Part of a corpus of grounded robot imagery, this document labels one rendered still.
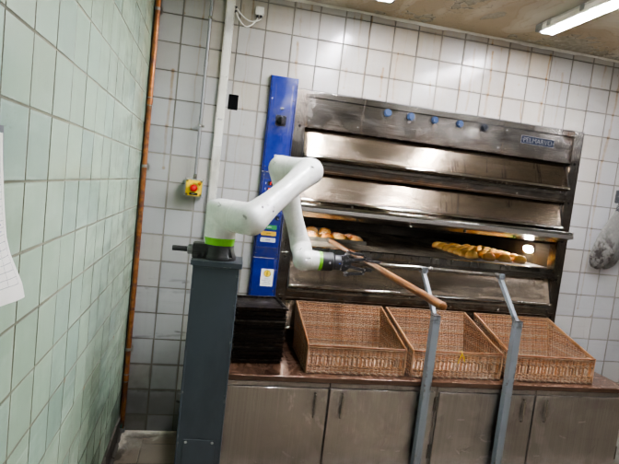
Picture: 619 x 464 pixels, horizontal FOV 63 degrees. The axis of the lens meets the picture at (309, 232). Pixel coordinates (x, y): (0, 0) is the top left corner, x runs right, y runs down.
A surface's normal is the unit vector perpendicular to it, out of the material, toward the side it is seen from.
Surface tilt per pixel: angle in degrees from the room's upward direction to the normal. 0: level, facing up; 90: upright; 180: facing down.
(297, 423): 90
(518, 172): 70
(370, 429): 90
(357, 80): 90
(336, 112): 90
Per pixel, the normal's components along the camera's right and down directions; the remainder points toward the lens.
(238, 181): 0.19, 0.11
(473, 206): 0.22, -0.24
